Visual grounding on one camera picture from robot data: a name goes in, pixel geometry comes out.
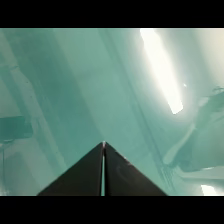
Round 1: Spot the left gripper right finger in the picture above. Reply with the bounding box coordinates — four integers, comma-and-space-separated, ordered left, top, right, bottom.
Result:
104, 141, 168, 197

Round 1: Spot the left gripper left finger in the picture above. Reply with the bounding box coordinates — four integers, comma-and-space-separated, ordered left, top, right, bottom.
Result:
37, 141, 105, 197

